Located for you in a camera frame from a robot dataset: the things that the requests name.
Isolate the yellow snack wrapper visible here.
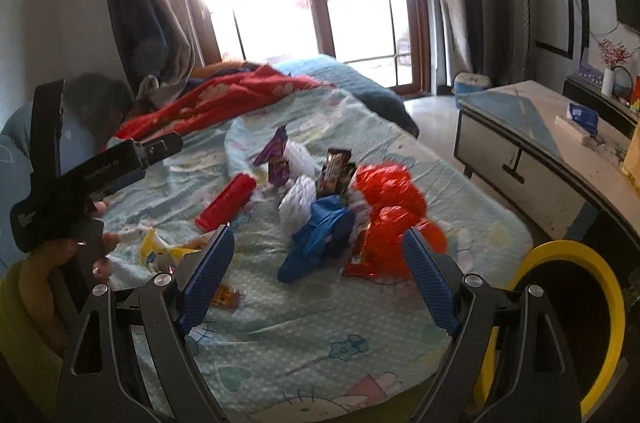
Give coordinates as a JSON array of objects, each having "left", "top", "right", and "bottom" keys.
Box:
[{"left": 139, "top": 228, "right": 198, "bottom": 273}]

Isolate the red cylindrical wrapper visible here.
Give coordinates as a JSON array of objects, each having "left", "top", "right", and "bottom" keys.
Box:
[{"left": 195, "top": 173, "right": 257, "bottom": 231}]

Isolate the red plastic bag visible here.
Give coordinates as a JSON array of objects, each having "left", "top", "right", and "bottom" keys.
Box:
[{"left": 343, "top": 162, "right": 448, "bottom": 281}]

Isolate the purple snack wrapper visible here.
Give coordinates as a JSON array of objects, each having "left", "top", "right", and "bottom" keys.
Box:
[{"left": 253, "top": 125, "right": 291, "bottom": 187}]

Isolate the white foam fruit net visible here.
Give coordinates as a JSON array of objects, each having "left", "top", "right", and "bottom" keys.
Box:
[{"left": 278, "top": 139, "right": 320, "bottom": 235}]

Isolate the blue plastic bag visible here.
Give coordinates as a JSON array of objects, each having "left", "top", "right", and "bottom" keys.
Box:
[{"left": 277, "top": 196, "right": 355, "bottom": 283}]

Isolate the dark chocolate bar wrapper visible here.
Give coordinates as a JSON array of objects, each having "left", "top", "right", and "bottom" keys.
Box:
[{"left": 317, "top": 148, "right": 357, "bottom": 198}]

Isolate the yellow rim trash bin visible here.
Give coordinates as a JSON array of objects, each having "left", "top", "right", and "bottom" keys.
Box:
[{"left": 472, "top": 237, "right": 627, "bottom": 421}]

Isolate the person's left hand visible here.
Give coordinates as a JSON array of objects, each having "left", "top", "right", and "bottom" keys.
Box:
[{"left": 18, "top": 201, "right": 119, "bottom": 303}]

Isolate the red floral blanket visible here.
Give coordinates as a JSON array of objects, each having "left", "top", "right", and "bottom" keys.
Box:
[{"left": 115, "top": 65, "right": 326, "bottom": 142}]

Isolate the small orange wrapper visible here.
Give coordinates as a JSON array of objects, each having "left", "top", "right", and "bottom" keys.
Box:
[{"left": 212, "top": 283, "right": 241, "bottom": 310}]

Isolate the white coffee table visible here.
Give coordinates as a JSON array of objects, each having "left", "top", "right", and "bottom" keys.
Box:
[{"left": 454, "top": 81, "right": 639, "bottom": 250}]

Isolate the Hello Kitty bed sheet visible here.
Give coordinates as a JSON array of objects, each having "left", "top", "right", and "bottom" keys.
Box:
[{"left": 104, "top": 87, "right": 532, "bottom": 422}]

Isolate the brown paper bag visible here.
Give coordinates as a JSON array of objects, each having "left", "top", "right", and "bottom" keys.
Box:
[{"left": 620, "top": 132, "right": 640, "bottom": 188}]

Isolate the white flat box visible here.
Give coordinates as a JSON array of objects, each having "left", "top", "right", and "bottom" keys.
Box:
[{"left": 554, "top": 116, "right": 591, "bottom": 146}]

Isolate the blue tissue pack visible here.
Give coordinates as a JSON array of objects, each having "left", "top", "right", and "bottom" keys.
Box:
[{"left": 566, "top": 102, "right": 599, "bottom": 136}]

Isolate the black tv cabinet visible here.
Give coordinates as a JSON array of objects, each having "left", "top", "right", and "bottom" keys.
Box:
[{"left": 562, "top": 76, "right": 638, "bottom": 139}]

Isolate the teal quilted cushion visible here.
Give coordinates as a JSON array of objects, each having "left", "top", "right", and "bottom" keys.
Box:
[{"left": 274, "top": 55, "right": 420, "bottom": 138}]

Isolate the blue white small bin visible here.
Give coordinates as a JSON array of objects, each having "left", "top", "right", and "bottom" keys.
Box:
[{"left": 454, "top": 72, "right": 491, "bottom": 96}]

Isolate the white vase with red flowers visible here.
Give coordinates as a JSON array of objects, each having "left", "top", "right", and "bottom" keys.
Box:
[{"left": 598, "top": 39, "right": 630, "bottom": 98}]

